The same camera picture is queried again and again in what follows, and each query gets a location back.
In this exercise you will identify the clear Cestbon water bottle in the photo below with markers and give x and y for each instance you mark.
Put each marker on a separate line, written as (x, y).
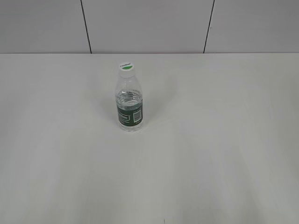
(129, 101)

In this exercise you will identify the white green bottle cap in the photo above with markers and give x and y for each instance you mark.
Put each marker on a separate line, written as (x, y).
(126, 70)

